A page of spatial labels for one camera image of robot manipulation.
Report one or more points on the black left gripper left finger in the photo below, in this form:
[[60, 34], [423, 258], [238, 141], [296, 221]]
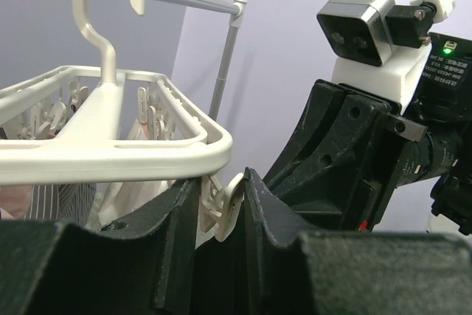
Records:
[[140, 263]]

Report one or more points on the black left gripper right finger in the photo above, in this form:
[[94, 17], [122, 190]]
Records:
[[296, 268]]

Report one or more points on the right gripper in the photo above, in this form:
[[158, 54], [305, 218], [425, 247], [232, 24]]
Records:
[[331, 153]]

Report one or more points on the white clip hanger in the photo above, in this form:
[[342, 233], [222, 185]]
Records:
[[92, 145]]

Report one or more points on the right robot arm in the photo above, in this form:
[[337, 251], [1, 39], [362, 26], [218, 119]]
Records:
[[442, 102]]

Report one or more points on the white underwear pink trim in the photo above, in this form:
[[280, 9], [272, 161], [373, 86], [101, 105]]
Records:
[[122, 198]]

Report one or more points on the grey striped underwear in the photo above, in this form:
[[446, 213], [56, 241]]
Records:
[[69, 202]]

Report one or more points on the pink underwear black trim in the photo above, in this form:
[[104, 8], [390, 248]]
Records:
[[15, 201]]

